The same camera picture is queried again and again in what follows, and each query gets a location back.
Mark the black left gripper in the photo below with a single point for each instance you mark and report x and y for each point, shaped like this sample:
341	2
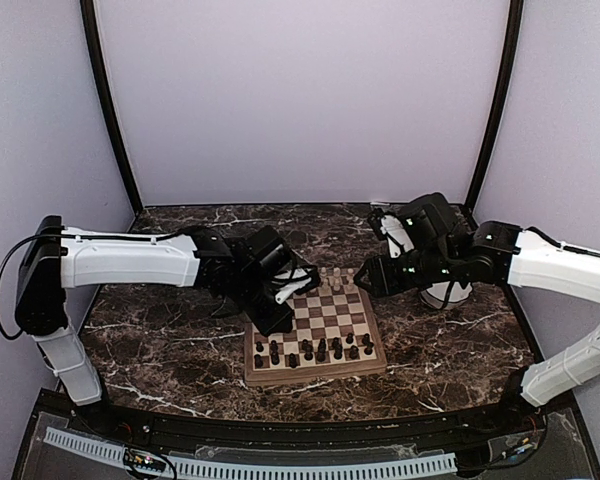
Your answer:
281	322

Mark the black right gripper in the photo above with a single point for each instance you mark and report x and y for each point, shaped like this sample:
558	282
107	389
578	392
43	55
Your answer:
384	281

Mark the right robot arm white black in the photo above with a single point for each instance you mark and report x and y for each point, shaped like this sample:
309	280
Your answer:
504	254

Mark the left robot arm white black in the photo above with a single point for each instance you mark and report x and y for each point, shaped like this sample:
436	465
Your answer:
258	274

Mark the wooden chess board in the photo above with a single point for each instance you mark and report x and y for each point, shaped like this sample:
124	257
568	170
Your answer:
319	313

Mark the white knight right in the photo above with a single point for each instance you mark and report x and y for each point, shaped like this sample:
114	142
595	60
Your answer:
336	279

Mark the white bishop right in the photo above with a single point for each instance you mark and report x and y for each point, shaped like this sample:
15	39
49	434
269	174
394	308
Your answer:
324	277

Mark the white scalloped bowl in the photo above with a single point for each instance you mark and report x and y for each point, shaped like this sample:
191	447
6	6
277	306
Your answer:
445	295

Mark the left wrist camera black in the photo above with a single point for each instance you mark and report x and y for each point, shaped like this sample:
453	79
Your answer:
269	250

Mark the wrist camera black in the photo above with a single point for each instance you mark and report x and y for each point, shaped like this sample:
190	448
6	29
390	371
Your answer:
429	221
269	250

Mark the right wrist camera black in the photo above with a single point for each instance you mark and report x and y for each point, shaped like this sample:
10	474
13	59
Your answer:
429	221

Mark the black front rail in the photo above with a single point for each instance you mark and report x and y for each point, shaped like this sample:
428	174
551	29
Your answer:
182	432

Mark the white slotted cable duct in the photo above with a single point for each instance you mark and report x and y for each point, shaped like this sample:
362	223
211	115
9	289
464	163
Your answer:
218	463

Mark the right black corner post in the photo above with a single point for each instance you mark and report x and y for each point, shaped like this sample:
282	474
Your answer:
496	111

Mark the black corner post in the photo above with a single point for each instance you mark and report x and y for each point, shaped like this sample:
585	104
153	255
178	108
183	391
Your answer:
108	109
496	111

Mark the left black corner post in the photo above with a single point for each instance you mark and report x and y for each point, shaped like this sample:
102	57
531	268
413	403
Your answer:
108	109

